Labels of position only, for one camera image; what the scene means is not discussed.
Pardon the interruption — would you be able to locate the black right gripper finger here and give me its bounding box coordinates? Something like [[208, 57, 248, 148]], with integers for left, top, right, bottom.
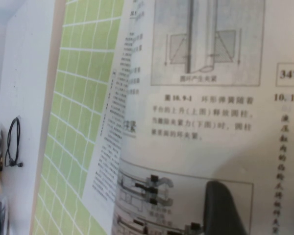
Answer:
[[202, 180, 248, 235]]

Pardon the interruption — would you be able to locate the technical book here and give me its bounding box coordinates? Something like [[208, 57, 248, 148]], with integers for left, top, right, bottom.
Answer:
[[83, 0, 294, 235]]

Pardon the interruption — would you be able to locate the green checked tablecloth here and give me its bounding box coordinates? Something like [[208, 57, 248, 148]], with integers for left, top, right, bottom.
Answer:
[[33, 0, 125, 235]]

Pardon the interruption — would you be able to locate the thin black wire loop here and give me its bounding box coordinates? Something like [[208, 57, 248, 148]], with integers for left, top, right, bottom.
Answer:
[[4, 117, 25, 168]]

